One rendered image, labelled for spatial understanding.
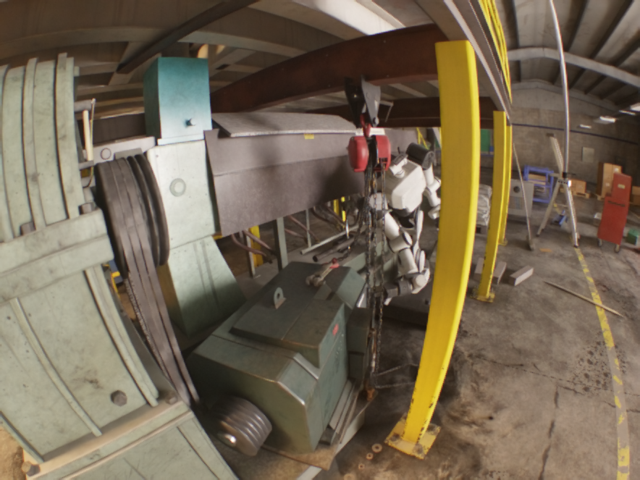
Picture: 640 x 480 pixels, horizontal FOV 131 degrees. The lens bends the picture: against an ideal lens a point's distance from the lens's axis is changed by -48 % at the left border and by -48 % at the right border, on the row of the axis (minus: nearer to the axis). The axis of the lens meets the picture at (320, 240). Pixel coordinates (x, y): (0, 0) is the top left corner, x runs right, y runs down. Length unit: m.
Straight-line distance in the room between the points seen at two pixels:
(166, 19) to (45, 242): 0.80
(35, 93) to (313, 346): 0.90
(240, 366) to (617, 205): 5.21
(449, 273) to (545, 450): 1.28
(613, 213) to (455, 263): 4.62
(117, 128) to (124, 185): 2.05
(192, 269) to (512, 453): 1.85
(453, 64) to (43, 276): 1.04
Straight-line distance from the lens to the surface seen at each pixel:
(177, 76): 1.27
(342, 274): 1.23
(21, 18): 1.07
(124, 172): 0.63
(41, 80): 0.68
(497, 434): 1.76
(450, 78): 0.83
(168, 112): 1.21
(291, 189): 1.49
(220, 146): 1.27
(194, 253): 1.27
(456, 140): 0.80
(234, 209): 1.28
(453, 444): 1.65
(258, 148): 1.38
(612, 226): 5.35
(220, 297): 1.40
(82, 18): 1.04
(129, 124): 2.66
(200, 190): 1.23
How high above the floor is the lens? 1.39
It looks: 20 degrees down
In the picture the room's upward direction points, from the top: 4 degrees counter-clockwise
